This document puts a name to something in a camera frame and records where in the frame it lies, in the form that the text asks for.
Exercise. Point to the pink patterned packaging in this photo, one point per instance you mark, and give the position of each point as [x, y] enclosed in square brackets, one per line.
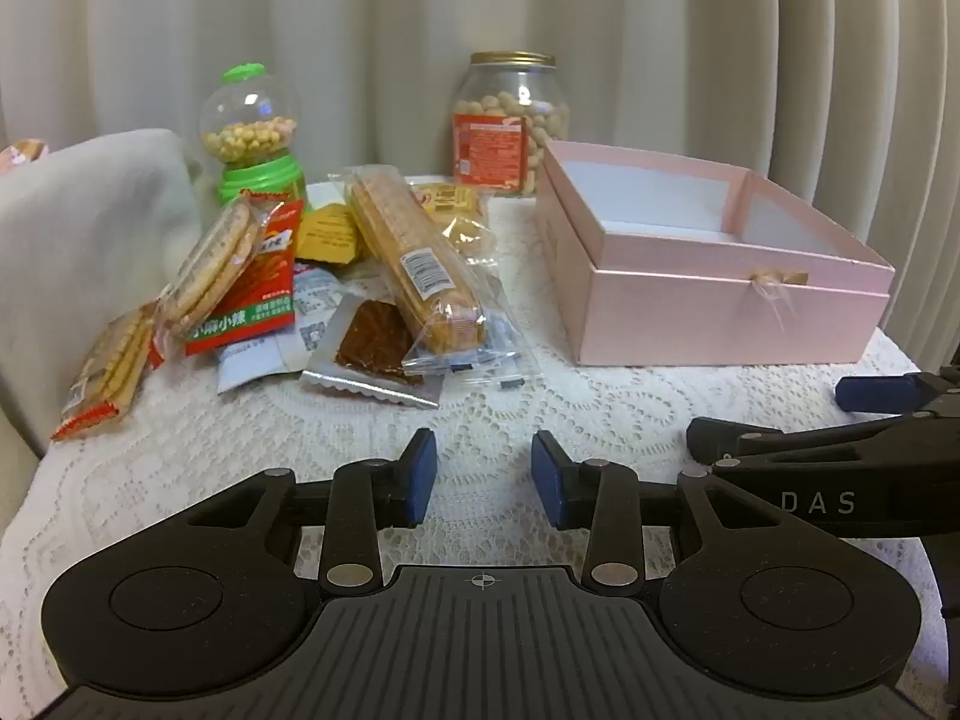
[22, 154]

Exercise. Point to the white cushion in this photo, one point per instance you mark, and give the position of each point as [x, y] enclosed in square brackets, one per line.
[75, 240]

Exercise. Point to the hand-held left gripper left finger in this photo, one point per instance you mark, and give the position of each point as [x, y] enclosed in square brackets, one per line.
[420, 480]

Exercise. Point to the brown spicy snack silver packet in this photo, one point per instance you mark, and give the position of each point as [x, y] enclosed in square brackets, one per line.
[367, 341]

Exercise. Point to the cream pleated curtain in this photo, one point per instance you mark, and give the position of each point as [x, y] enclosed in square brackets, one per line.
[375, 15]

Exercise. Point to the green candy dispenser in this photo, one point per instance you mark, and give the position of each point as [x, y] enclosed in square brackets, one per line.
[251, 120]

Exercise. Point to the yellow snack packet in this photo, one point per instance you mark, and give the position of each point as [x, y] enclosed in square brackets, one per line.
[326, 236]

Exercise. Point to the red spicy snack packet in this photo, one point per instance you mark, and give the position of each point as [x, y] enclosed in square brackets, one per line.
[259, 292]

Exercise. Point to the blue and white snack packet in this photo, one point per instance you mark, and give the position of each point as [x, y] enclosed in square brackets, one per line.
[307, 307]

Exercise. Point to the round bun packet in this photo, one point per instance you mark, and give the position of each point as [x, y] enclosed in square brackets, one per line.
[469, 234]

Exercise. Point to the pink gift box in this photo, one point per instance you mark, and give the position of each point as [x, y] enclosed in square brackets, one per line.
[720, 315]

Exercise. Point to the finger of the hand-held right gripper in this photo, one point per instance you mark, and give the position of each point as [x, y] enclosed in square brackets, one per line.
[731, 439]
[874, 394]

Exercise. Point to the orange striped cracker packet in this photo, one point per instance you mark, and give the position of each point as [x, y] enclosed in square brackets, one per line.
[109, 367]

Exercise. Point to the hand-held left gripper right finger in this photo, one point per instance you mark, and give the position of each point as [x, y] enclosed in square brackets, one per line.
[546, 481]

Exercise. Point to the peanut jar with gold lid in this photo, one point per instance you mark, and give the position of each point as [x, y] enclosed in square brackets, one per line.
[495, 142]

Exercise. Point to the long clear cracker packet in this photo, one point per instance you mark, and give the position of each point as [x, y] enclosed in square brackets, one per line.
[409, 247]

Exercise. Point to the round cracker packet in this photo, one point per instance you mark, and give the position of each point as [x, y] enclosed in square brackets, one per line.
[217, 255]

